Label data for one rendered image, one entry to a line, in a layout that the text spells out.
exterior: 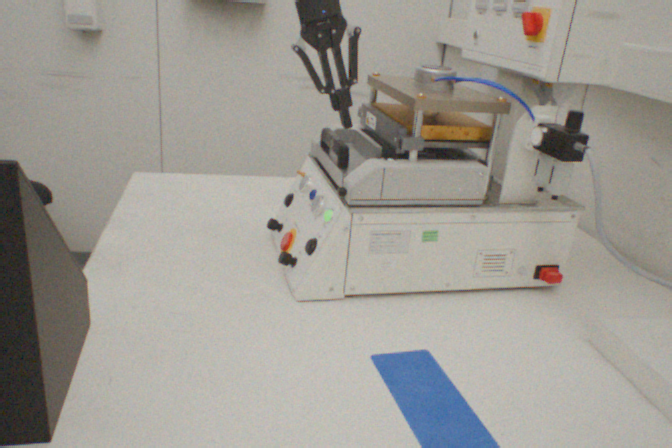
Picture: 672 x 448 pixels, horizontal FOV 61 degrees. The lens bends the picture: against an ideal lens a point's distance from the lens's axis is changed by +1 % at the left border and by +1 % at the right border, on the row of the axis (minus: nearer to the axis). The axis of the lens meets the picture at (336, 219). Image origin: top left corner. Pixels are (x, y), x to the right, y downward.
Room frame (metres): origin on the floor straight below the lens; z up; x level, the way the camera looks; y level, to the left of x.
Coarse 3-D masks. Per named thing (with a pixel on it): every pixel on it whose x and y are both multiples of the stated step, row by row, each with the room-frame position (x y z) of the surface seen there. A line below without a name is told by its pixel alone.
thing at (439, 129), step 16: (384, 112) 1.09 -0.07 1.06; (400, 112) 1.09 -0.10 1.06; (432, 112) 1.08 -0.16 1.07; (448, 112) 1.14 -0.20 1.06; (432, 128) 0.99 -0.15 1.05; (448, 128) 1.00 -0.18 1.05; (464, 128) 1.01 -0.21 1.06; (480, 128) 1.01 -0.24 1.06; (432, 144) 0.99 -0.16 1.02; (448, 144) 1.00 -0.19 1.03; (464, 144) 1.01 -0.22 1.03; (480, 144) 1.02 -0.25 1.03
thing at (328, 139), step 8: (328, 128) 1.11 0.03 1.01; (320, 136) 1.11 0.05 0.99; (328, 136) 1.05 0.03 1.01; (336, 136) 1.04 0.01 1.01; (320, 144) 1.11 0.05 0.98; (328, 144) 1.05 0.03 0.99; (336, 144) 1.00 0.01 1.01; (344, 144) 0.99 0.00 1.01; (336, 152) 0.99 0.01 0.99; (344, 152) 0.97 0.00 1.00; (336, 160) 0.98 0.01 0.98; (344, 160) 0.97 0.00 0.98
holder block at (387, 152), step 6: (372, 138) 1.15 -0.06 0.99; (378, 138) 1.12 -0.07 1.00; (384, 144) 1.08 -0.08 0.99; (384, 150) 1.07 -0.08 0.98; (390, 150) 1.04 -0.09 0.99; (432, 150) 1.07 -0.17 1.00; (384, 156) 1.07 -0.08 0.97; (390, 156) 1.04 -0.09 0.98; (396, 156) 1.01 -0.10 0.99; (402, 156) 1.00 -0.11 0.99; (438, 156) 1.02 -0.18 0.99; (444, 156) 1.03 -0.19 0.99; (480, 162) 1.02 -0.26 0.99
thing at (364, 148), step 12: (360, 132) 1.10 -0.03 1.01; (348, 144) 1.15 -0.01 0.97; (360, 144) 1.08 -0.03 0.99; (372, 144) 1.02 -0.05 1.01; (324, 156) 1.07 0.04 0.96; (336, 156) 1.05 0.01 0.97; (360, 156) 1.07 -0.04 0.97; (372, 156) 1.01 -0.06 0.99; (336, 168) 0.98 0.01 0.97; (348, 168) 0.97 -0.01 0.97; (336, 180) 0.97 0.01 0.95; (492, 180) 1.02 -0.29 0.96
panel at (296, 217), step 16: (320, 176) 1.07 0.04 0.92; (320, 192) 1.02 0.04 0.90; (288, 208) 1.13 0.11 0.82; (304, 208) 1.05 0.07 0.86; (336, 208) 0.92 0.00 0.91; (288, 224) 1.08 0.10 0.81; (304, 224) 1.00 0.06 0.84; (320, 224) 0.94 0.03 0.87; (304, 240) 0.96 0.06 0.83; (320, 240) 0.90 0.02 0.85; (304, 256) 0.92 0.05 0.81; (288, 272) 0.94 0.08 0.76; (304, 272) 0.88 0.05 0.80
